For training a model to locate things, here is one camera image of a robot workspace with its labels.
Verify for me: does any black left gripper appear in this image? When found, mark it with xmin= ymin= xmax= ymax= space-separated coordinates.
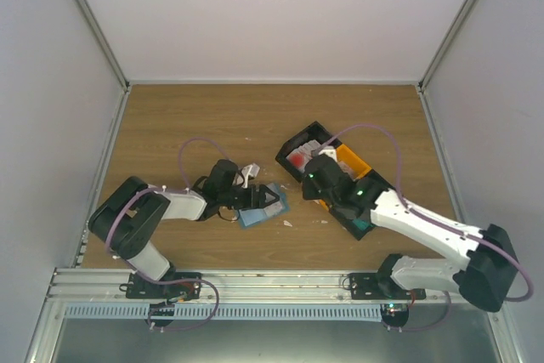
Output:
xmin=219 ymin=184 xmax=280 ymax=211

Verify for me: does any blue leather card holder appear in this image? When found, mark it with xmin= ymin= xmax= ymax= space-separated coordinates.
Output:
xmin=238 ymin=200 xmax=290 ymax=230

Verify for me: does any white card with red dots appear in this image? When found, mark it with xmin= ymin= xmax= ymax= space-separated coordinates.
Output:
xmin=263 ymin=183 xmax=287 ymax=218

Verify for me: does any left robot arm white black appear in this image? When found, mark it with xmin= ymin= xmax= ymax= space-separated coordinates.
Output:
xmin=88 ymin=159 xmax=281 ymax=298

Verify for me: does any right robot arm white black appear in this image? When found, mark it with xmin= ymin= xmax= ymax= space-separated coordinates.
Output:
xmin=302 ymin=155 xmax=518 ymax=312

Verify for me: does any red dot card stack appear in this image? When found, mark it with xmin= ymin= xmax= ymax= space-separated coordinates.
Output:
xmin=286 ymin=139 xmax=320 ymax=173

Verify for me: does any black bin with red cards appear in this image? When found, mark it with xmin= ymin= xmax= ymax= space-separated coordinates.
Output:
xmin=275 ymin=122 xmax=332 ymax=183

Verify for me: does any black bin with green cards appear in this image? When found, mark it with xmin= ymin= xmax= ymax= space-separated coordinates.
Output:
xmin=335 ymin=170 xmax=392 ymax=241

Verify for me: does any orange plastic bin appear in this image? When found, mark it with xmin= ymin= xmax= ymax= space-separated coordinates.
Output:
xmin=312 ymin=144 xmax=371 ymax=211

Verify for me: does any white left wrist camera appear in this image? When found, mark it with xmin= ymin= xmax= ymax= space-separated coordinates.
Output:
xmin=240 ymin=163 xmax=260 ymax=189

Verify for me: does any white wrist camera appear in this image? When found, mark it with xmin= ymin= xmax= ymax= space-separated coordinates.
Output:
xmin=309 ymin=146 xmax=338 ymax=169
xmin=240 ymin=163 xmax=260 ymax=189

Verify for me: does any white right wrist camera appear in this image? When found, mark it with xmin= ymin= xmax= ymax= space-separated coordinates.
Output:
xmin=309 ymin=146 xmax=338 ymax=169

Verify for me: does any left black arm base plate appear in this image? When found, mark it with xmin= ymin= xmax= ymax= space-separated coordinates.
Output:
xmin=118 ymin=271 xmax=203 ymax=300

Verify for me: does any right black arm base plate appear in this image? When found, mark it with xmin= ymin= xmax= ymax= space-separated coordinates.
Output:
xmin=341 ymin=272 xmax=426 ymax=300

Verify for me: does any grey slotted cable duct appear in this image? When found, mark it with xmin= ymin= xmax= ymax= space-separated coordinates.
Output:
xmin=65 ymin=302 xmax=382 ymax=322

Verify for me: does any aluminium front rail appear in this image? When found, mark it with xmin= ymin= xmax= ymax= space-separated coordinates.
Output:
xmin=46 ymin=267 xmax=507 ymax=303

